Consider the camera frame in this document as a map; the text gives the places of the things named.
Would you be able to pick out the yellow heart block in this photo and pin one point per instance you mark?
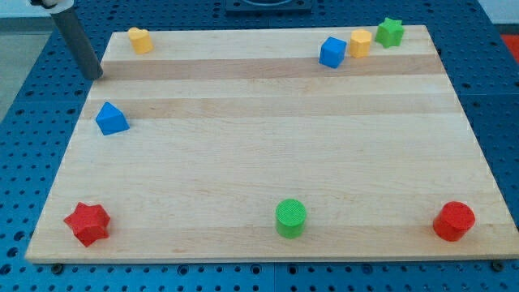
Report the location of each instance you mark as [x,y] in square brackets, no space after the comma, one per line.
[141,40]

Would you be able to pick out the wooden board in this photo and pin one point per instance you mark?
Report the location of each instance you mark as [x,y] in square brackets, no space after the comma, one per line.
[225,124]

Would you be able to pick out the green cylinder block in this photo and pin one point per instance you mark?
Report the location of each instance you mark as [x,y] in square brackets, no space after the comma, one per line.
[291,215]

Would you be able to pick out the blue cube block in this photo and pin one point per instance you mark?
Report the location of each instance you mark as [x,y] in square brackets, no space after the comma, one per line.
[332,52]

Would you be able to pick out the yellow hexagon block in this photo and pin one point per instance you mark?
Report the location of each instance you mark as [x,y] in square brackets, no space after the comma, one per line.
[360,43]

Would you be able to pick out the blue triangle block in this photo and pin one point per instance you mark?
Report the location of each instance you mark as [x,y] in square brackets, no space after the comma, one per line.
[111,120]

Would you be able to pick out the green star block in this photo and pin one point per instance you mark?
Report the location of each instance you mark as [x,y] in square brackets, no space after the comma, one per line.
[389,33]

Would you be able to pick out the red star block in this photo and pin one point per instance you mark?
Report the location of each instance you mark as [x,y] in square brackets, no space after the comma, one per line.
[88,223]

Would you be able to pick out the red cylinder block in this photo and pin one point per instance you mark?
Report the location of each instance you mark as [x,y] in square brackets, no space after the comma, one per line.
[453,221]

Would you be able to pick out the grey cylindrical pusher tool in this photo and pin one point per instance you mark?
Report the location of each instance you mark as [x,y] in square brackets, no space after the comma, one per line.
[76,39]

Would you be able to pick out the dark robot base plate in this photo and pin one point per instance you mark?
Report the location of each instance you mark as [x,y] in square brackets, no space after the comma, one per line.
[267,6]

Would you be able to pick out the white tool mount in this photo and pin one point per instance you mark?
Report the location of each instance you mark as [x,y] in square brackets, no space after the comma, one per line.
[53,6]

